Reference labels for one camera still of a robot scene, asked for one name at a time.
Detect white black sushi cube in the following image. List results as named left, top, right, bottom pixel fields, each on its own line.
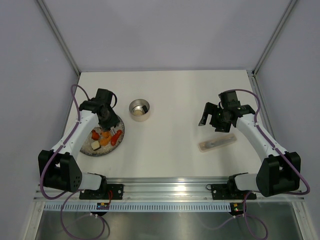
left=90, top=140, right=101, bottom=151

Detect aluminium rail frame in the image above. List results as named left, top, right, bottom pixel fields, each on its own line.
left=33, top=176, right=305, bottom=204

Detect red sausage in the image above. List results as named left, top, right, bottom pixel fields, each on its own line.
left=110, top=129, right=123, bottom=146

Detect white slotted cable duct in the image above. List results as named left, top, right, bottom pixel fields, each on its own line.
left=44, top=202, right=231, bottom=213

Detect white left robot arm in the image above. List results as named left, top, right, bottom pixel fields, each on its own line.
left=38, top=84, right=120, bottom=200

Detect grey speckled plate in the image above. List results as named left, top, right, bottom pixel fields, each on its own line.
left=80, top=117, right=125, bottom=157

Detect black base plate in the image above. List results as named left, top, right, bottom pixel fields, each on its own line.
left=205, top=184, right=249, bottom=201
left=79, top=183, right=124, bottom=200

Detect orange fried chicken piece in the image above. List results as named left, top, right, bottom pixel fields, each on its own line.
left=99, top=131, right=112, bottom=147

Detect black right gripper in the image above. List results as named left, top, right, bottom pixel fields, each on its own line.
left=199, top=102, right=232, bottom=133

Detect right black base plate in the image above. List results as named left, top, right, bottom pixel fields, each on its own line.
left=205, top=184, right=249, bottom=201

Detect metal tongs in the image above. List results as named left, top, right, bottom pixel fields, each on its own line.
left=100, top=127, right=116, bottom=138

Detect black white sushi piece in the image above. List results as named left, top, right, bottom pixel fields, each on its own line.
left=142, top=105, right=149, bottom=114

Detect round steel bowl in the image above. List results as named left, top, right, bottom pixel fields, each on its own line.
left=129, top=99, right=151, bottom=122

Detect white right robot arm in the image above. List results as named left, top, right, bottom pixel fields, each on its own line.
left=199, top=89, right=301, bottom=198

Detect clear cutlery case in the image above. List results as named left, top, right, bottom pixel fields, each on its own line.
left=198, top=133, right=237, bottom=152

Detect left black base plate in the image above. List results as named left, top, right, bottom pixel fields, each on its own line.
left=79, top=183, right=124, bottom=200

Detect small red tomato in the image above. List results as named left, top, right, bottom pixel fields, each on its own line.
left=91, top=130, right=100, bottom=141

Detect round beige bun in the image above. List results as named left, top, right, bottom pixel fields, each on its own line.
left=132, top=109, right=144, bottom=116

